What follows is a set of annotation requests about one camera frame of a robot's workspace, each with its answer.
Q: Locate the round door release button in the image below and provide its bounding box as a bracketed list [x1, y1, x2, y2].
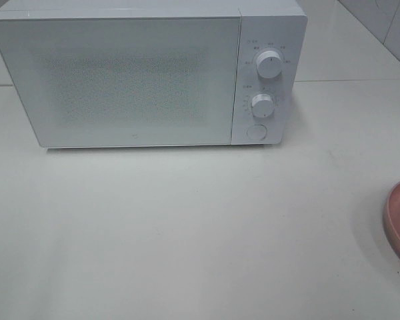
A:
[247, 125, 267, 141]

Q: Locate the white microwave door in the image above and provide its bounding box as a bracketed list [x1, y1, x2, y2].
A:
[0, 17, 240, 148]

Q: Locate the lower white microwave knob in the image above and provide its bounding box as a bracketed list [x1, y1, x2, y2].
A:
[251, 93, 275, 119]

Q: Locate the white microwave knob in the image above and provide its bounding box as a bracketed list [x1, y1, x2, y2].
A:
[254, 48, 283, 79]
[251, 93, 275, 119]

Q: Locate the upper white microwave knob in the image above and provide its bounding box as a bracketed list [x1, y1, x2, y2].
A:
[254, 48, 283, 79]

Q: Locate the white microwave oven body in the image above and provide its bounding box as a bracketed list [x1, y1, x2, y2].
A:
[0, 1, 307, 147]

